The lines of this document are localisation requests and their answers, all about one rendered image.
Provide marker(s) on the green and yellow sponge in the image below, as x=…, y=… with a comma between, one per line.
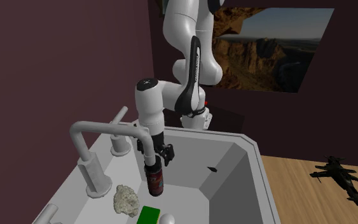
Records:
x=147, y=215

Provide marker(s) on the dark red-labelled bottle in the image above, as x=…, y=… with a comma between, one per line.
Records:
x=155, y=181

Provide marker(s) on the grey sink basin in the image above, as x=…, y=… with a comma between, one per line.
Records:
x=228, y=198

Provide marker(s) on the small black pointed object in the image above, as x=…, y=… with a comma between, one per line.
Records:
x=212, y=169

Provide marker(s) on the canyon landscape wall picture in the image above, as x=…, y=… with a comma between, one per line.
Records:
x=259, y=59

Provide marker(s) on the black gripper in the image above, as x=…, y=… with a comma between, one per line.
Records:
x=158, y=139

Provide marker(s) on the white egg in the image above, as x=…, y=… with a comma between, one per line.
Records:
x=167, y=219

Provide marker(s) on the grey bent faucet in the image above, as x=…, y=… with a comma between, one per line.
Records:
x=87, y=161

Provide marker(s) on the black toy aircraft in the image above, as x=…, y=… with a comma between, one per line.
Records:
x=340, y=176

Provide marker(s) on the pale rough lump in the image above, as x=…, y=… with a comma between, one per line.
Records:
x=126, y=201

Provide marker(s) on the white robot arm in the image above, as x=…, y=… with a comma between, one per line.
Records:
x=178, y=31

